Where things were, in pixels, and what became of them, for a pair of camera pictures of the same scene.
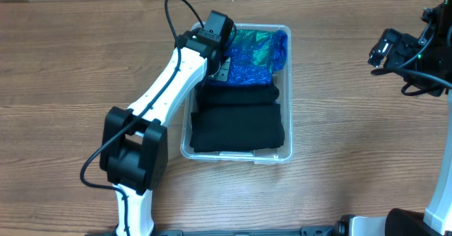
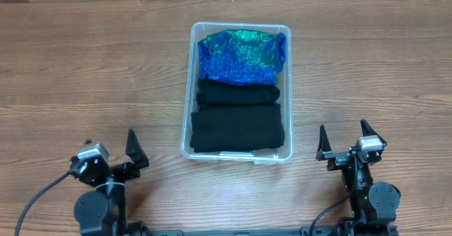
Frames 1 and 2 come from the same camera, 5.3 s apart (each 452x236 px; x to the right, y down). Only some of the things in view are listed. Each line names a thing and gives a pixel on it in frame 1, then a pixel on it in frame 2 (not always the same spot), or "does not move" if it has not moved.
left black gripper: (215, 68) to (118, 170)
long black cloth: (224, 128) does not move
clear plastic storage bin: (242, 111) does not move
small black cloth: (210, 95) does not move
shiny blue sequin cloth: (254, 54) does not move
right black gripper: (399, 49) to (347, 157)
